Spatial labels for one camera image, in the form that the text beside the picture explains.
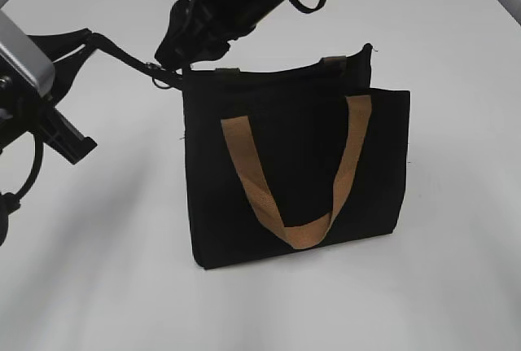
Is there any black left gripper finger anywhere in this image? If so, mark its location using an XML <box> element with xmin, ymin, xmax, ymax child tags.
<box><xmin>28</xmin><ymin>29</ymin><xmax>94</xmax><ymax>99</ymax></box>
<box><xmin>40</xmin><ymin>107</ymin><xmax>97</xmax><ymax>165</ymax></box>

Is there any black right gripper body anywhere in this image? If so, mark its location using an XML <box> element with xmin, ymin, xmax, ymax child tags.
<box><xmin>167</xmin><ymin>0</ymin><xmax>261</xmax><ymax>44</ymax></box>

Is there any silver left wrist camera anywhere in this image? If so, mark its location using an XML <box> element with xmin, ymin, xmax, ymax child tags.
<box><xmin>1</xmin><ymin>12</ymin><xmax>55</xmax><ymax>97</ymax></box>

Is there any black zipper tail strap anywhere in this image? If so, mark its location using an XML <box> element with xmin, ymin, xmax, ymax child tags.
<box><xmin>24</xmin><ymin>28</ymin><xmax>184</xmax><ymax>91</ymax></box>

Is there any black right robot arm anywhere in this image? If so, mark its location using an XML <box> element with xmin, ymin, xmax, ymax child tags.
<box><xmin>155</xmin><ymin>0</ymin><xmax>326</xmax><ymax>70</ymax></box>

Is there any tan rear bag handle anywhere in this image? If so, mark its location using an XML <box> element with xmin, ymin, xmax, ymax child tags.
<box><xmin>213</xmin><ymin>55</ymin><xmax>348</xmax><ymax>76</ymax></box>

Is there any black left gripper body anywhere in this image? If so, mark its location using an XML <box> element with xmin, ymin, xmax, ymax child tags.
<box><xmin>1</xmin><ymin>77</ymin><xmax>65</xmax><ymax>151</ymax></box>

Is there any tan bag handle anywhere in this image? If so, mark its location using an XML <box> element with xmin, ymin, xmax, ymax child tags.
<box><xmin>213</xmin><ymin>55</ymin><xmax>348</xmax><ymax>76</ymax></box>
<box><xmin>220</xmin><ymin>93</ymin><xmax>374</xmax><ymax>251</ymax></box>

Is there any black canvas tote bag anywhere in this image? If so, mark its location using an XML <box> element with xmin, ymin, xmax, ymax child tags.
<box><xmin>182</xmin><ymin>44</ymin><xmax>410</xmax><ymax>269</ymax></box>

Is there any silver zipper pull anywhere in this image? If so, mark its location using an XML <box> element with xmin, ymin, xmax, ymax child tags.
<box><xmin>147</xmin><ymin>62</ymin><xmax>172</xmax><ymax>90</ymax></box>

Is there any tan front bag handle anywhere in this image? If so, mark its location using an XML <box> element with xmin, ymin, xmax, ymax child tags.
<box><xmin>220</xmin><ymin>93</ymin><xmax>374</xmax><ymax>251</ymax></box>

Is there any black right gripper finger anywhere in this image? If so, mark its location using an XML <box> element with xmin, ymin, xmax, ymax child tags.
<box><xmin>182</xmin><ymin>37</ymin><xmax>230</xmax><ymax>66</ymax></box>
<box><xmin>155</xmin><ymin>29</ymin><xmax>191</xmax><ymax>70</ymax></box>

